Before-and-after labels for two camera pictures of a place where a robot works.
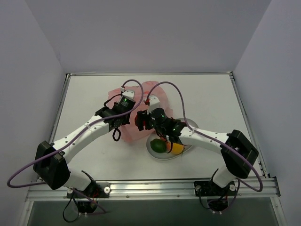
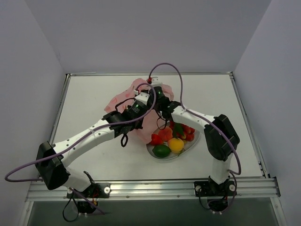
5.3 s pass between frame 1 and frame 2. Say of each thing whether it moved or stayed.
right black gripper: moved
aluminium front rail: stayed
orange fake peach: stayed
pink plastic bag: moved
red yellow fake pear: moved
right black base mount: stayed
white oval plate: stayed
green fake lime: moved
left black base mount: stayed
